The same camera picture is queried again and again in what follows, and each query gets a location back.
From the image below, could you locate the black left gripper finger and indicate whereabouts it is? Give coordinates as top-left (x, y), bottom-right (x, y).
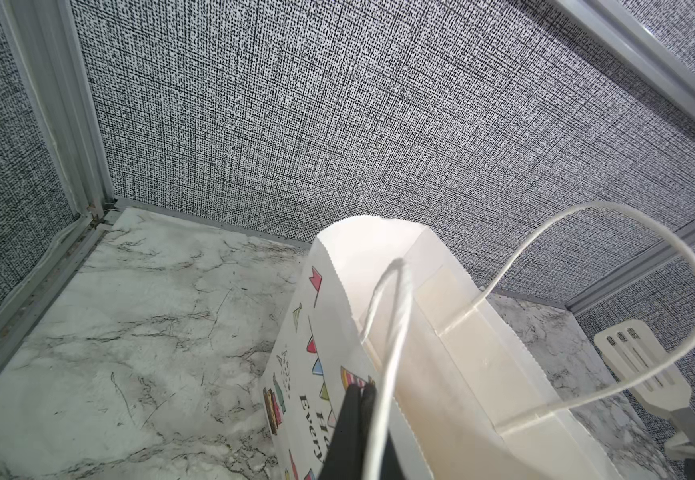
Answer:
top-left (359, 383), bottom-right (405, 479)
top-left (318, 384), bottom-right (363, 480)

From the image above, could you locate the left gripper white spatula finger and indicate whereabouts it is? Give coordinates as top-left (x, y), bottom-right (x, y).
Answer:
top-left (593, 319), bottom-right (695, 460)

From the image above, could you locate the white paper gift bag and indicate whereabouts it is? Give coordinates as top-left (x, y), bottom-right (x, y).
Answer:
top-left (260, 200), bottom-right (695, 480)

